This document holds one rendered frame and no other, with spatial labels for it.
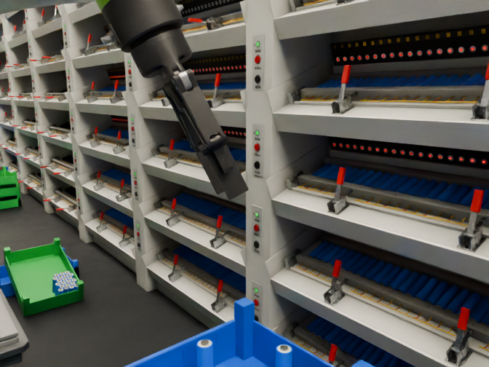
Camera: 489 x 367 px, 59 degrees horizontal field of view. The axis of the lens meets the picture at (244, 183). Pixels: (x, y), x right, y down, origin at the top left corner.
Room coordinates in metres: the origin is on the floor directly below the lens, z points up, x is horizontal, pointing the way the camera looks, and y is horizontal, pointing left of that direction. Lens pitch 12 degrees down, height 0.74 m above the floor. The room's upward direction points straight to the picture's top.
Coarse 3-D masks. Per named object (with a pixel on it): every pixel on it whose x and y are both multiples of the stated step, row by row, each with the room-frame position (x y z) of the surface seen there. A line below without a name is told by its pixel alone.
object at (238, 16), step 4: (236, 12) 1.17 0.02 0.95; (240, 12) 1.14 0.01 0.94; (220, 16) 1.23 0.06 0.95; (224, 16) 1.19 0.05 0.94; (228, 16) 1.18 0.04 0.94; (232, 16) 1.17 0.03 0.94; (236, 16) 1.16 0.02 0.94; (240, 16) 1.15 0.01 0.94; (208, 20) 1.26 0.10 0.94; (224, 20) 1.20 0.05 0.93; (228, 20) 1.18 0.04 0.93; (232, 20) 1.18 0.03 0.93; (236, 20) 1.13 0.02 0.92; (188, 24) 1.35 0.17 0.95; (192, 24) 1.32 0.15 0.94; (196, 24) 1.30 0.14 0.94; (200, 24) 1.29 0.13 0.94; (204, 24) 1.27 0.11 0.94; (180, 28) 1.38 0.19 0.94; (184, 28) 1.36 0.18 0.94; (188, 28) 1.34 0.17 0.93; (192, 28) 1.33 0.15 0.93; (196, 28) 1.31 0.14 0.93; (200, 28) 1.27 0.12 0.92
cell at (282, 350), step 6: (276, 348) 0.43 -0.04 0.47; (282, 348) 0.43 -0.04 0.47; (288, 348) 0.43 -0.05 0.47; (276, 354) 0.43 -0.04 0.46; (282, 354) 0.42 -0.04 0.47; (288, 354) 0.42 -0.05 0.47; (276, 360) 0.43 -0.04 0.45; (282, 360) 0.42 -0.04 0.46; (288, 360) 0.42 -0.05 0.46; (276, 366) 0.43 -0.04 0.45; (282, 366) 0.42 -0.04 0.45; (288, 366) 0.42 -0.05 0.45
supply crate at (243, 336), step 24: (240, 312) 0.50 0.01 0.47; (216, 336) 0.49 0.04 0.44; (240, 336) 0.50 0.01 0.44; (264, 336) 0.49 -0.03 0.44; (144, 360) 0.42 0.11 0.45; (168, 360) 0.45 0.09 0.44; (192, 360) 0.47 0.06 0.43; (216, 360) 0.49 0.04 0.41; (240, 360) 0.50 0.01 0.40; (264, 360) 0.49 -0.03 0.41; (312, 360) 0.43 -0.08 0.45; (360, 360) 0.39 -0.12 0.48
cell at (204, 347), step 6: (198, 342) 0.44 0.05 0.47; (204, 342) 0.44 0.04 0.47; (210, 342) 0.44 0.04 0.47; (198, 348) 0.43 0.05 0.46; (204, 348) 0.43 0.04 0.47; (210, 348) 0.43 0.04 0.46; (198, 354) 0.43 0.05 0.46; (204, 354) 0.43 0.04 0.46; (210, 354) 0.43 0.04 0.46; (198, 360) 0.43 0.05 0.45; (204, 360) 0.43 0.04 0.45; (210, 360) 0.43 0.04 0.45; (198, 366) 0.43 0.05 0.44; (204, 366) 0.43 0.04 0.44; (210, 366) 0.43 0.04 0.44
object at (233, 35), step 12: (204, 12) 1.49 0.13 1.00; (216, 12) 1.44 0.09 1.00; (240, 24) 1.10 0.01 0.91; (192, 36) 1.24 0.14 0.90; (204, 36) 1.20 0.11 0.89; (216, 36) 1.16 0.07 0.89; (228, 36) 1.12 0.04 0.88; (240, 36) 1.08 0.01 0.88; (192, 48) 1.26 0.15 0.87; (204, 48) 1.22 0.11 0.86; (216, 48) 1.18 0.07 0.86
